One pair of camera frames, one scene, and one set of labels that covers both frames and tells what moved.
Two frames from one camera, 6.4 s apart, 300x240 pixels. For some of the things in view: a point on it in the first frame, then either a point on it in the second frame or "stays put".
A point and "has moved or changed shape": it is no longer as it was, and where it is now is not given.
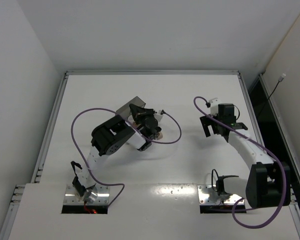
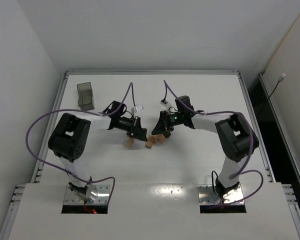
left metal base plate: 103,197 stays put
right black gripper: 212,121 → 166,122
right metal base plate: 207,195 stays put
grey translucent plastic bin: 125,113 has moved or changed shape
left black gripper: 142,113 → 134,126
